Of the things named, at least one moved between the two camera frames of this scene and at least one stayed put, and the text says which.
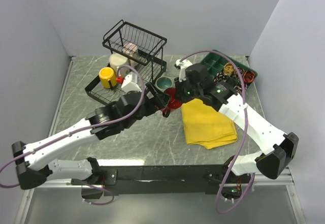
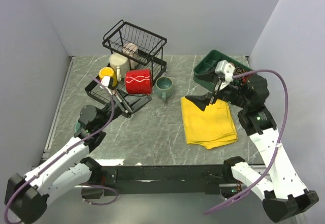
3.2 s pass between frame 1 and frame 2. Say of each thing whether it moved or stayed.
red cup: moved
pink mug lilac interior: stayed
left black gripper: moved
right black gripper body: moved
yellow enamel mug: stayed
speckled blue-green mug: stayed
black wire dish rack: stayed
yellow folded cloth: stayed
